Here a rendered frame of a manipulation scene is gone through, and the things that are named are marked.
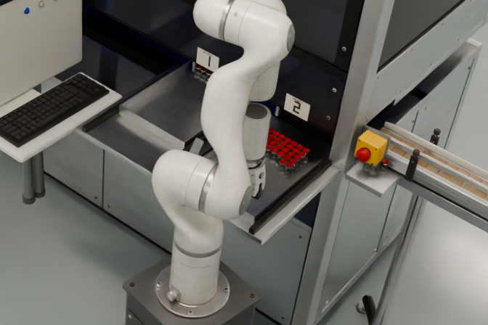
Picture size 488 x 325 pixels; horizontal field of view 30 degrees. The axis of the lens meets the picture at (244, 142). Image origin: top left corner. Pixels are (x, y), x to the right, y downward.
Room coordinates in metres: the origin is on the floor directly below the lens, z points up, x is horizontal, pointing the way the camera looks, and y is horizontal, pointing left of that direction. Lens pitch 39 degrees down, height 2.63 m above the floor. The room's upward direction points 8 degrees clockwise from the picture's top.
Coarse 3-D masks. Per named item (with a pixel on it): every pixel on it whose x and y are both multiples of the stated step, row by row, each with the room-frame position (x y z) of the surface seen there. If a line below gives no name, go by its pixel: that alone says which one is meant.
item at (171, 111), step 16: (160, 80) 2.37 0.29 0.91; (176, 80) 2.42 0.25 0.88; (192, 80) 2.43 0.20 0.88; (144, 96) 2.30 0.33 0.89; (160, 96) 2.32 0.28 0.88; (176, 96) 2.33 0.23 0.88; (192, 96) 2.34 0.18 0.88; (128, 112) 2.18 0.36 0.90; (144, 112) 2.22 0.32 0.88; (160, 112) 2.24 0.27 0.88; (176, 112) 2.25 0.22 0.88; (192, 112) 2.26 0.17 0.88; (160, 128) 2.12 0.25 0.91; (176, 128) 2.17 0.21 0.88; (192, 128) 2.18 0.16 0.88; (176, 144) 2.08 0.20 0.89
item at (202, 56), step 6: (198, 48) 2.38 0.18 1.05; (198, 54) 2.38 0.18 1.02; (204, 54) 2.36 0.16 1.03; (210, 54) 2.35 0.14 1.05; (198, 60) 2.38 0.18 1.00; (204, 60) 2.36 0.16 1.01; (216, 60) 2.34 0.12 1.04; (204, 66) 2.36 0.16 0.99; (210, 66) 2.35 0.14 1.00; (216, 66) 2.34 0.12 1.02
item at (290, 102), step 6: (288, 96) 2.20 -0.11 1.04; (288, 102) 2.20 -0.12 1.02; (294, 102) 2.19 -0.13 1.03; (300, 102) 2.18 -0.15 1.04; (288, 108) 2.19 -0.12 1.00; (300, 108) 2.17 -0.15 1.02; (306, 108) 2.16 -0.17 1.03; (294, 114) 2.18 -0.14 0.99; (300, 114) 2.17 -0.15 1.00; (306, 114) 2.16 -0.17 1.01; (306, 120) 2.16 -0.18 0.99
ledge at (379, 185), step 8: (352, 168) 2.10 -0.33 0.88; (360, 168) 2.11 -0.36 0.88; (352, 176) 2.07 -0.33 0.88; (360, 176) 2.07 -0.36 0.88; (368, 176) 2.08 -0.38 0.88; (376, 176) 2.08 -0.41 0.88; (384, 176) 2.09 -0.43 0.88; (392, 176) 2.09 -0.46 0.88; (360, 184) 2.05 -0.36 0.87; (368, 184) 2.04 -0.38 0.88; (376, 184) 2.05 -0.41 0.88; (384, 184) 2.05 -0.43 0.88; (392, 184) 2.07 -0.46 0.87; (376, 192) 2.02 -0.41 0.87; (384, 192) 2.02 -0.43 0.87
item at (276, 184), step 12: (204, 156) 2.02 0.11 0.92; (216, 156) 2.07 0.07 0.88; (276, 168) 2.05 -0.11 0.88; (300, 168) 2.07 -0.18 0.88; (312, 168) 2.04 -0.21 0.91; (276, 180) 2.00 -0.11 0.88; (288, 180) 2.01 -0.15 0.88; (300, 180) 1.99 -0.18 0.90; (264, 192) 1.94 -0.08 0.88; (276, 192) 1.95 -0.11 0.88; (288, 192) 1.94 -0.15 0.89; (252, 204) 1.88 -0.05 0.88; (264, 204) 1.89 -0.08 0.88; (240, 216) 1.82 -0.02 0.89; (252, 216) 1.80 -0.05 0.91
